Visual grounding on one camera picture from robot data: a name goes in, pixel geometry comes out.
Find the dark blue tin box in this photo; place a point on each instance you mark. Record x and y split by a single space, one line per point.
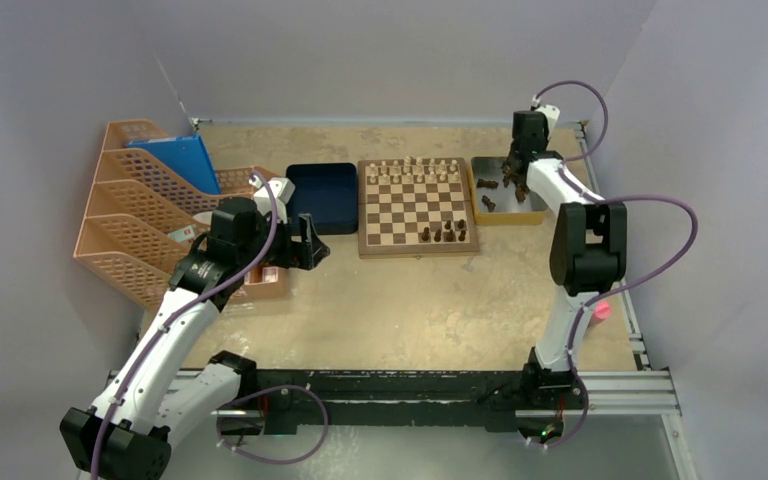
329 193

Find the dark pawn in tray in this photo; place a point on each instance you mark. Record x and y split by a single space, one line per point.
488 203

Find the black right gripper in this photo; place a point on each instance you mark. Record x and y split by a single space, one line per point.
545 134

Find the gold metal tin tray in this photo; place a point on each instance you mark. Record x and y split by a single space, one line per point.
533 212

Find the orange plastic basket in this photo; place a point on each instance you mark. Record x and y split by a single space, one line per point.
263 282

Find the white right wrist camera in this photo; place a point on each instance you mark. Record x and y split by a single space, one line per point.
551 112

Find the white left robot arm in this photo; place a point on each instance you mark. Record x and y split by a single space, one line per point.
132 427

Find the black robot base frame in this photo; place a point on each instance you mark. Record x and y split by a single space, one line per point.
492 400

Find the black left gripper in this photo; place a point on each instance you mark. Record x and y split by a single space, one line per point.
303 253

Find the pink capped bottle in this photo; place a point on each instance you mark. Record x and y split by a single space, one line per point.
601 312

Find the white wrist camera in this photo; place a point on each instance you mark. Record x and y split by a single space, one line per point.
551 112
282 190

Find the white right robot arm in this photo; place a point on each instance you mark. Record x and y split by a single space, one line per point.
587 255

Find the wooden chess board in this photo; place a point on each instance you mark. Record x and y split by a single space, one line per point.
392 217

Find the blue folder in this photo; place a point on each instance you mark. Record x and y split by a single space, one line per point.
185 155

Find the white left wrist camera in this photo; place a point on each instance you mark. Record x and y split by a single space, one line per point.
282 190

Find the pile of dark chess pieces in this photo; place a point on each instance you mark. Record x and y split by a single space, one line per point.
493 180

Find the orange plastic file rack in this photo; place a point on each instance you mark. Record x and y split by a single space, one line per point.
135 202

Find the row of light chess pieces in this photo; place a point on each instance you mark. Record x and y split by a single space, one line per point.
412 170

